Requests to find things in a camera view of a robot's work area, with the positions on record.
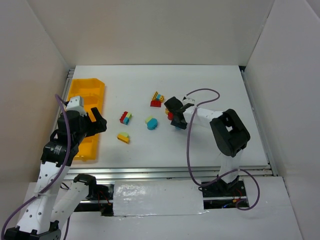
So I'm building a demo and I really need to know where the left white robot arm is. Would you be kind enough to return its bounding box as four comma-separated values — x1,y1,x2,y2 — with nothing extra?
0,107,107,240

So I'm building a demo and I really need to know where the red yellow blue lego stack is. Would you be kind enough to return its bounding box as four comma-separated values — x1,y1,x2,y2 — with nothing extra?
150,91,165,108

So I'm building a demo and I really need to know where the blue round lego brick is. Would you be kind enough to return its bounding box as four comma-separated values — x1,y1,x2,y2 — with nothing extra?
146,118,158,130

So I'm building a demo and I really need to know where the light green curved lego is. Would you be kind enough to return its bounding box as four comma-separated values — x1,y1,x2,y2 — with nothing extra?
145,116,153,125

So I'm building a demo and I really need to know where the red green blue lego stack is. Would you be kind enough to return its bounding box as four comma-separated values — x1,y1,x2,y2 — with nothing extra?
119,111,132,125

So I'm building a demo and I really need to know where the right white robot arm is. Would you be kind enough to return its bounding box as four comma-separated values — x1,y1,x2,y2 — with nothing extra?
164,96,251,191

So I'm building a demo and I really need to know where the white taped cover panel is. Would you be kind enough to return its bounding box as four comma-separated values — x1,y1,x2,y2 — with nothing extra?
113,180,205,217

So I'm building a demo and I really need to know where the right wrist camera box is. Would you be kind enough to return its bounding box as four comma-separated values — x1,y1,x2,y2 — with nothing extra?
182,96,195,105

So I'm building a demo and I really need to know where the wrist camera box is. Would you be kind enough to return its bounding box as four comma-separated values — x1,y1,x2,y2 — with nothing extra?
65,95,87,116
182,96,195,105

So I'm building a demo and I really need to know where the yellow green lego stack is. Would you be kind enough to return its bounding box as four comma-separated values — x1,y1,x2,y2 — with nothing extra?
117,132,130,144

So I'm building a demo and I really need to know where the aluminium rail frame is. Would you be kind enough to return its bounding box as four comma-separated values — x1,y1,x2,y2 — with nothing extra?
62,65,274,183

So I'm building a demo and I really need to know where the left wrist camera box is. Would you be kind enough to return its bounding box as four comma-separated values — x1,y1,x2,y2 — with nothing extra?
65,95,87,116

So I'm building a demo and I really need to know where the yellow compartment bin tray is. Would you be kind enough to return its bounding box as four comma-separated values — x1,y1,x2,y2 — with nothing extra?
67,78,106,161

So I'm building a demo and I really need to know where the red round lego stack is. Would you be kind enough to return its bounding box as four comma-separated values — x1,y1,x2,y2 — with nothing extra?
165,108,174,121

